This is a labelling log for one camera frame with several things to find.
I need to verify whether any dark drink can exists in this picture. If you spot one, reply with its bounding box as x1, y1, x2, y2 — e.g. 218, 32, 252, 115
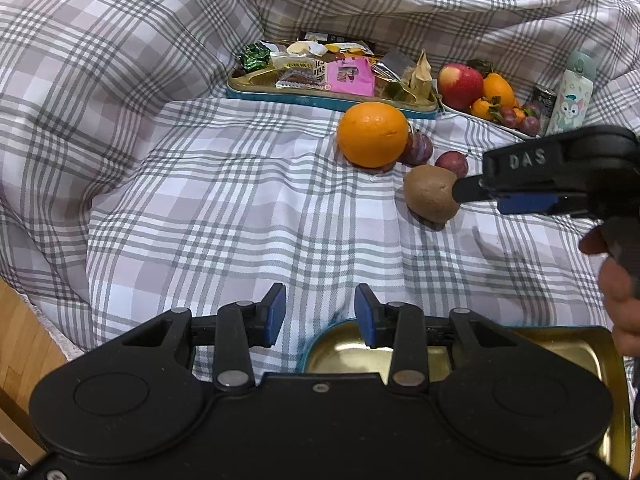
531, 84, 558, 133

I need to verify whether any green cat print bottle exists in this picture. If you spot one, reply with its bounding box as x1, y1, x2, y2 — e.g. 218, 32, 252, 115
545, 50, 597, 137

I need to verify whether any pale green plate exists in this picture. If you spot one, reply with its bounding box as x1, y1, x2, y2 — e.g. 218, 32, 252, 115
440, 95, 543, 141

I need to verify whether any gold tin tray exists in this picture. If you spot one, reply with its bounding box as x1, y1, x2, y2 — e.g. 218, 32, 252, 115
300, 321, 633, 480

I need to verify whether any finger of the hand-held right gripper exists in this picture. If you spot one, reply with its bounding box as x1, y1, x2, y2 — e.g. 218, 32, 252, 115
452, 175, 501, 204
499, 194, 586, 217

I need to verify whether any clear yellow-label snack packet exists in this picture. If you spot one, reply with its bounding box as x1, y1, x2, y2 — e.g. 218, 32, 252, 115
270, 52, 328, 91

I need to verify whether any person's right hand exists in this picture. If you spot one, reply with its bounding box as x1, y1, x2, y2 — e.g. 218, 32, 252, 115
579, 225, 640, 358

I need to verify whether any blue-rimmed snack tin tray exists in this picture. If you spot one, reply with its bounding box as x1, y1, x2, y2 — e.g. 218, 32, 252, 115
226, 35, 438, 120

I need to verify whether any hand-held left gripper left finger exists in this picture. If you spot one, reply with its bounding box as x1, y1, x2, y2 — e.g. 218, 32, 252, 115
122, 282, 288, 393

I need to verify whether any brown kiwi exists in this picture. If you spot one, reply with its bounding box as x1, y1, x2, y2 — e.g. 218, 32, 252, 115
403, 165, 463, 224

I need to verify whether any pink snack packet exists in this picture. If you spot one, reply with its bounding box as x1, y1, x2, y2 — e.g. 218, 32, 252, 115
325, 57, 376, 97

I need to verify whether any grey plaid blanket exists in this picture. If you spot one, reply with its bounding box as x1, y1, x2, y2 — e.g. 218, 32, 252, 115
0, 0, 640, 376

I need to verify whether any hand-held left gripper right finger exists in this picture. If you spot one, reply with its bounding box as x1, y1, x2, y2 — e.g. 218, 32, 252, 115
354, 283, 518, 396

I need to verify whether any tan paper pouch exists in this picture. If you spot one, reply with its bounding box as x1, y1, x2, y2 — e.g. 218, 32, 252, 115
409, 49, 435, 101

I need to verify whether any pear-shaped orange with leaves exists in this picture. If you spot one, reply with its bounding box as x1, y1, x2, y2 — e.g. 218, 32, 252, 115
467, 59, 516, 108

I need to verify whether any silver foil pouch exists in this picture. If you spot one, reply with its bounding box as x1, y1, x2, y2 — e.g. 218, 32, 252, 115
381, 50, 417, 81

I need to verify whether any large round orange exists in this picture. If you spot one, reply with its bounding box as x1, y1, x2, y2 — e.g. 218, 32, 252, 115
336, 102, 410, 169

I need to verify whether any green foil candy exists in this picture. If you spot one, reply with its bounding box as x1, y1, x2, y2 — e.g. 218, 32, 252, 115
241, 42, 273, 73

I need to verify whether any yellow snack packet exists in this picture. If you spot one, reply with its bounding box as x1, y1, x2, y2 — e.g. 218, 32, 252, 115
327, 42, 373, 58

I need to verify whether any white lace bed sheet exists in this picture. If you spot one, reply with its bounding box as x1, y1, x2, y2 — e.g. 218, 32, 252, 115
37, 310, 96, 363

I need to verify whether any red apple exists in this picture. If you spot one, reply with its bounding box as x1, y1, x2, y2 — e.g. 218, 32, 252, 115
437, 63, 485, 113

